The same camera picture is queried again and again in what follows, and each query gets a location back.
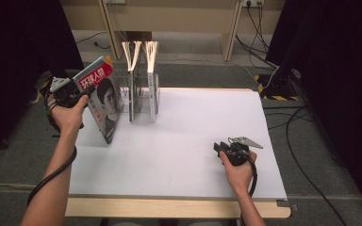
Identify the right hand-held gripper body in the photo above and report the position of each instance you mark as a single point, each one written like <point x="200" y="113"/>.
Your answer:
<point x="238" y="156"/>

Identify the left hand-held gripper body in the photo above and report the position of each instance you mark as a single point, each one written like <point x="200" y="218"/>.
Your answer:
<point x="66" y="97"/>

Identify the clear acrylic book rack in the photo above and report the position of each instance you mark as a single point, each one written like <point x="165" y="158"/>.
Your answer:
<point x="143" y="103"/>

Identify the thick white book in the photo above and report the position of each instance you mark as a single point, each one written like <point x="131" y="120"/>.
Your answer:
<point x="152" y="94"/>

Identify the person's right hand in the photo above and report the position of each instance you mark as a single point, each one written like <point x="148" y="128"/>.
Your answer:
<point x="242" y="177"/>

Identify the person's left hand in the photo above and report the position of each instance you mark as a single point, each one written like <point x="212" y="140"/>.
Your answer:
<point x="69" y="121"/>

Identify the white table mat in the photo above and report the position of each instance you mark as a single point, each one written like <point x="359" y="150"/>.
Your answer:
<point x="220" y="106"/>

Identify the black curtain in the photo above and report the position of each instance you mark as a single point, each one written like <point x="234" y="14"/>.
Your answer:
<point x="19" y="62"/>
<point x="342" y="78"/>

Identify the brown cardboard box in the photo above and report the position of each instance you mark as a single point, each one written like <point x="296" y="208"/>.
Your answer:
<point x="138" y="35"/>

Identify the beige wooden desk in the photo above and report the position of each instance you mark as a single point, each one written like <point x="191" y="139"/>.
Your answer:
<point x="176" y="15"/>

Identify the white wall socket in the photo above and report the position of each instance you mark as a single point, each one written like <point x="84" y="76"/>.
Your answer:
<point x="254" y="3"/>

